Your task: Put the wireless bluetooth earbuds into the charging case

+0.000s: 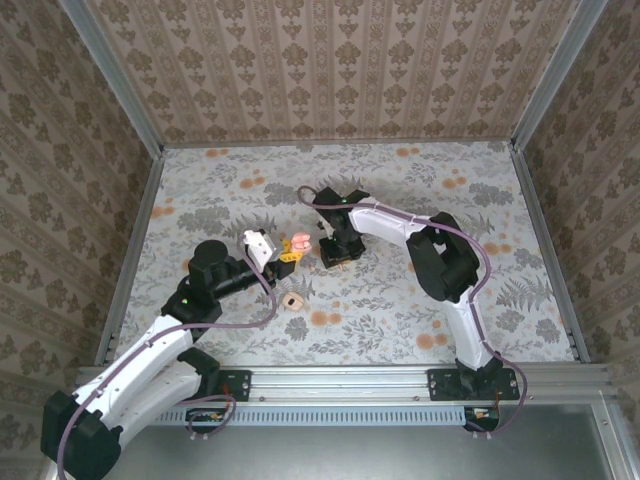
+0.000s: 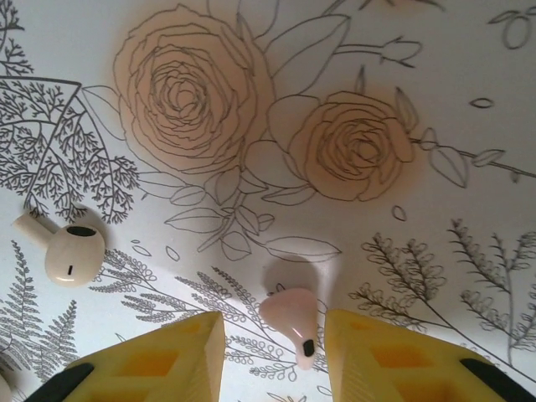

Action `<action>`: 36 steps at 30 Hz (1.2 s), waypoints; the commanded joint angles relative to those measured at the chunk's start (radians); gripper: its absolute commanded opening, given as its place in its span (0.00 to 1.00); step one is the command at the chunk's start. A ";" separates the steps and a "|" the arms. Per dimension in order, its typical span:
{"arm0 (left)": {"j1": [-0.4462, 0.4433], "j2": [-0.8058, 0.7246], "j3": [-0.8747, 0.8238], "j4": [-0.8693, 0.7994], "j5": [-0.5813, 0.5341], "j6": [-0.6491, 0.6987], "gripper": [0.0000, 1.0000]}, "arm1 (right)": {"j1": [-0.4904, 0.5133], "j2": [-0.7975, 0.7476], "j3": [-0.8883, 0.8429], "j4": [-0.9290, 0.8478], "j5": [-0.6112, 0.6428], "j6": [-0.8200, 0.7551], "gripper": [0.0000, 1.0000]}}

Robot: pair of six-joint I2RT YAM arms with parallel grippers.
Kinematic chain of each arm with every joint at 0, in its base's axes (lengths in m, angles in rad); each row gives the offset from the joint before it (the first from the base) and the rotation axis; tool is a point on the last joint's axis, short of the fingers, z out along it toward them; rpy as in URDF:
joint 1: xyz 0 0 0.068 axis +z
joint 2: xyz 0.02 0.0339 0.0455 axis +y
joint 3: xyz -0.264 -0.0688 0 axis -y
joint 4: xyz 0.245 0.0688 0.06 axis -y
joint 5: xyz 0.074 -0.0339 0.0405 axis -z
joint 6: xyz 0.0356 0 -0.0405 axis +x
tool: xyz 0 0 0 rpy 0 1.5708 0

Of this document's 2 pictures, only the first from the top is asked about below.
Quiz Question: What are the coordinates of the grey metal sheet panel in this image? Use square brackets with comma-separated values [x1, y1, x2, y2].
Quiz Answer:
[47, 403, 624, 480]

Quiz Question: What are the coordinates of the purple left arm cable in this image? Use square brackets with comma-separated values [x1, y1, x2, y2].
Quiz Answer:
[55, 244, 277, 480]

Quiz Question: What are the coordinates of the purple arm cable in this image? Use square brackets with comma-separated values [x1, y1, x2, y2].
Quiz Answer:
[297, 185, 529, 437]
[55, 244, 277, 480]

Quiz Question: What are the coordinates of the aluminium table side rail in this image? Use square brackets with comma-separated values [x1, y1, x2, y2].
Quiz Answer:
[509, 144, 592, 365]
[97, 148, 166, 366]

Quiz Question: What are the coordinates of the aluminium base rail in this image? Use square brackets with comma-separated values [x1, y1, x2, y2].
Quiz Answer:
[74, 364, 617, 404]

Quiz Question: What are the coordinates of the black controller board with wires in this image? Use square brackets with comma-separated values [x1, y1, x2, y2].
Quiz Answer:
[462, 405, 501, 432]
[185, 407, 227, 434]

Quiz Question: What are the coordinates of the grey slotted cable duct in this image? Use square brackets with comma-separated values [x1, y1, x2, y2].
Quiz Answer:
[149, 405, 469, 427]

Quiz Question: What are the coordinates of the aluminium corner post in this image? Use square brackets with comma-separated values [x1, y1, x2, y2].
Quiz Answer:
[58, 0, 166, 157]
[508, 0, 610, 151]

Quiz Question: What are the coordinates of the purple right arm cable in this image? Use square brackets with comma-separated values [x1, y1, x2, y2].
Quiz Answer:
[297, 185, 529, 437]

